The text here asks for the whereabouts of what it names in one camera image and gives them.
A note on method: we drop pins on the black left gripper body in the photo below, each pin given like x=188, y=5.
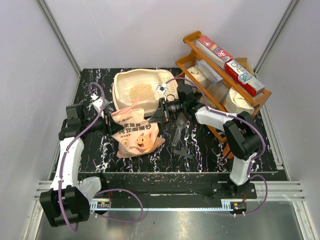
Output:
x=101, y=124

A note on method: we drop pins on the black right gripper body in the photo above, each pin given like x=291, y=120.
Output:
x=170, y=108

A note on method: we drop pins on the clear plastic scoop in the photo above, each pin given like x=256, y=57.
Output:
x=180, y=123

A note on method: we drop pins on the pink cat litter bag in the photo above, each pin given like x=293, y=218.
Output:
x=138, y=136

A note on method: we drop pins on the black plastic clip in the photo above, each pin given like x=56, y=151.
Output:
x=183, y=152

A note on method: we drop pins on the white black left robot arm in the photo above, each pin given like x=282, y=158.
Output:
x=67, y=201

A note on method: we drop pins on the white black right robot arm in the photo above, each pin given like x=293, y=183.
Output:
x=243, y=138

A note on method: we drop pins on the tan cat litter pellets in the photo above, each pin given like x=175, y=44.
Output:
x=142, y=92

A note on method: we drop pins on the beige plastic litter box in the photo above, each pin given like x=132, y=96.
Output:
x=123, y=81

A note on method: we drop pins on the red white toothpaste box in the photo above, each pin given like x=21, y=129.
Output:
x=213, y=51

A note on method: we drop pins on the red white long box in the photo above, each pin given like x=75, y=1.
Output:
x=244, y=78

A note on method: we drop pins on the clear plastic packet stack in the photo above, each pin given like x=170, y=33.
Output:
x=214, y=82

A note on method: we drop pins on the orange wooden rack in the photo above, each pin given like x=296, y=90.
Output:
x=190, y=60

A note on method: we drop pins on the beige cloth bag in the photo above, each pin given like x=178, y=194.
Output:
x=236, y=103

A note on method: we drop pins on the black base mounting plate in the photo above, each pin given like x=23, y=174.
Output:
x=204, y=185

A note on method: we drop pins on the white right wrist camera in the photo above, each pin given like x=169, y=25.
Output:
x=162, y=89

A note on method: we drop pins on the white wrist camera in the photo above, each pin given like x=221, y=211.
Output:
x=162, y=89
x=99, y=103

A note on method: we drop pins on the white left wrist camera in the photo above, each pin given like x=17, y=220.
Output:
x=99, y=103

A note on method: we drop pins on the white cable duct rail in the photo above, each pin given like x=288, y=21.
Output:
x=164, y=203

